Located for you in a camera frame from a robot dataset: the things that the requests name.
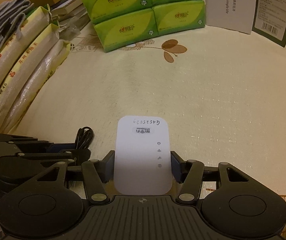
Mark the dark green labelled box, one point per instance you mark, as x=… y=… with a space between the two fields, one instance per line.
x=270 y=20

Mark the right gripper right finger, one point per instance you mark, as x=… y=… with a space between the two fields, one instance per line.
x=189 y=174

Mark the white cardboard box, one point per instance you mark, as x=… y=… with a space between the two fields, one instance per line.
x=234 y=15

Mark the white wifi plug adapter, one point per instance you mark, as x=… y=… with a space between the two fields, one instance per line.
x=142 y=165

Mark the vacuum rice pack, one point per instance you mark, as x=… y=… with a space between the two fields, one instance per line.
x=40 y=75
x=23 y=68
x=18 y=42

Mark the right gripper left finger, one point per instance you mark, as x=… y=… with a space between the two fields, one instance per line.
x=96 y=173

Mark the green tissue pack bundle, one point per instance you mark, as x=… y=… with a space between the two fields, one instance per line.
x=119 y=23

